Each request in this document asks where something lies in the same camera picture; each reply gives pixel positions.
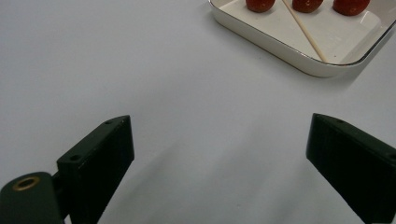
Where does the red round fruit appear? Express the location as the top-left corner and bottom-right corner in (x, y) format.
(332, 0), (372, 17)
(291, 0), (324, 14)
(245, 0), (276, 13)

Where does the thin wooden skewer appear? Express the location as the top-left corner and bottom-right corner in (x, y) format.
(281, 0), (329, 63)

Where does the white rectangular plate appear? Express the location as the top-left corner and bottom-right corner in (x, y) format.
(208, 0), (396, 78)

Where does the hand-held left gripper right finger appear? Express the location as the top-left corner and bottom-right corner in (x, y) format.
(305, 113), (396, 224)

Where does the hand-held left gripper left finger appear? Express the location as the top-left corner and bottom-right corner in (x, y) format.
(56, 115), (135, 224)

